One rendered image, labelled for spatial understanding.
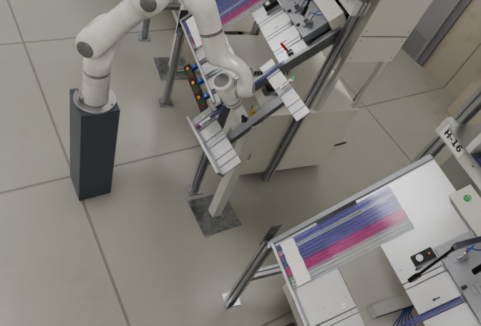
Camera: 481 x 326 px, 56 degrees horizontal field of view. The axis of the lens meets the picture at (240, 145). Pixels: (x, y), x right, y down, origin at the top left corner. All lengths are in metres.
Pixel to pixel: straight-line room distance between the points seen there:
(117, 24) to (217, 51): 0.39
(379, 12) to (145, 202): 1.62
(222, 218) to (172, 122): 0.80
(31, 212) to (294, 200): 1.56
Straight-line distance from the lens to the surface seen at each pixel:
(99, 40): 1.86
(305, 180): 3.13
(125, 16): 1.78
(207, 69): 2.44
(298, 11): 2.32
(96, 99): 2.13
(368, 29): 2.34
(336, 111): 2.73
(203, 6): 1.62
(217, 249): 2.64
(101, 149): 2.36
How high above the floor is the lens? 2.28
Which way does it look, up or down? 47 degrees down
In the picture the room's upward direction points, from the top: 24 degrees clockwise
